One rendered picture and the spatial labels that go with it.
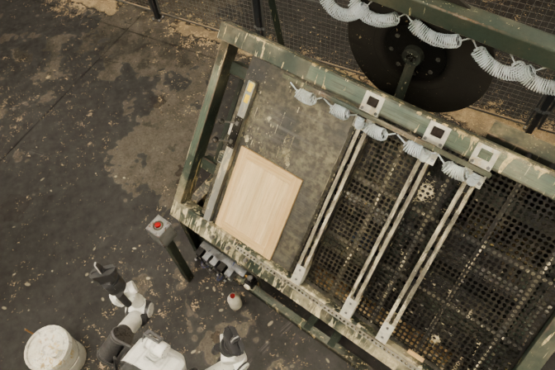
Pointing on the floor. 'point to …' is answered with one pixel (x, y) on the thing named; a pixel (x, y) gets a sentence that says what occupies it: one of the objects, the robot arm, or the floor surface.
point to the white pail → (54, 350)
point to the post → (179, 261)
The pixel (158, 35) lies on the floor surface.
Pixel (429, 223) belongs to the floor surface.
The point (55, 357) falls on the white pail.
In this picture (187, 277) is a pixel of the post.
